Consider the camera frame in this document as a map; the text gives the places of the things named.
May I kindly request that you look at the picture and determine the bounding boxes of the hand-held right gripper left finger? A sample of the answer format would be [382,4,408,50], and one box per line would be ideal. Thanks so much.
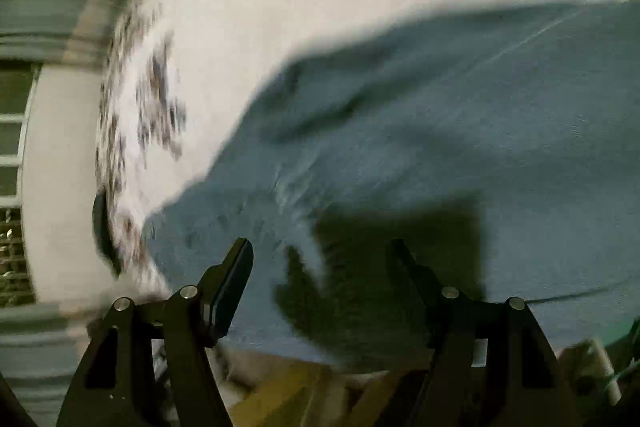
[56,237,255,427]

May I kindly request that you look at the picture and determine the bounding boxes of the blue denim pants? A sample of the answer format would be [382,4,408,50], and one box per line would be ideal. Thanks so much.
[141,0,640,375]

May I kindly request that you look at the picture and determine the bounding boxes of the white patterned bed sheet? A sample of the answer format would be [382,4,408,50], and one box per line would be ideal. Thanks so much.
[95,0,638,303]

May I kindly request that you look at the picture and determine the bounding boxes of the window with white frame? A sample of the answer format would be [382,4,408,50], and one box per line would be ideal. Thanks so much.
[0,66,41,308]

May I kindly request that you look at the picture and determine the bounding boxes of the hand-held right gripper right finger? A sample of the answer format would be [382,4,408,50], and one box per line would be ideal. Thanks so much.
[390,238,583,427]

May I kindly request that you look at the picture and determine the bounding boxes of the grey curtain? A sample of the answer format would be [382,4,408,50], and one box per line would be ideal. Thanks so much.
[0,0,128,68]

